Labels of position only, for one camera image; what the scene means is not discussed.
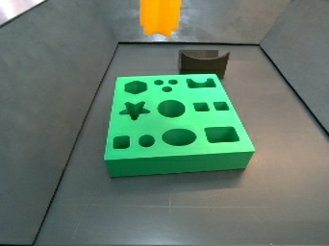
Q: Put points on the yellow star-profile bar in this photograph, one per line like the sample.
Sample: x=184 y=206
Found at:
x=160 y=16

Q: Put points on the black curved fixture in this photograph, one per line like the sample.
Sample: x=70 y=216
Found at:
x=204 y=62

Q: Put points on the green foam shape-sorter block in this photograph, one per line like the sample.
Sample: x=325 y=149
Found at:
x=174 y=125

